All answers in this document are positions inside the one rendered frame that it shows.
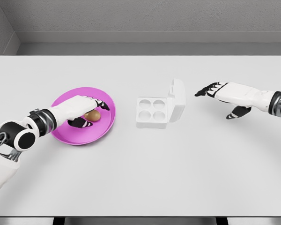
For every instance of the brown egg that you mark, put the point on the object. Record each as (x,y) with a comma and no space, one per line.
(93,115)

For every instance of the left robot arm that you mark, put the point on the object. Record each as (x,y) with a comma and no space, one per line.
(21,140)

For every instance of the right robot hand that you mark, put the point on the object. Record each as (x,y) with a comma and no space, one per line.
(229,93)

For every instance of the white egg box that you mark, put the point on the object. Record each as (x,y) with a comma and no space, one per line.
(159,110)

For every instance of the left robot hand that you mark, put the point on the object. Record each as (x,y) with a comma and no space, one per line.
(80,105)

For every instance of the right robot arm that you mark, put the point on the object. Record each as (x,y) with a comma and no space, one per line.
(269,99)

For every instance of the pink round plate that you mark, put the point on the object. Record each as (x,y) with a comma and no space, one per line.
(100,131)

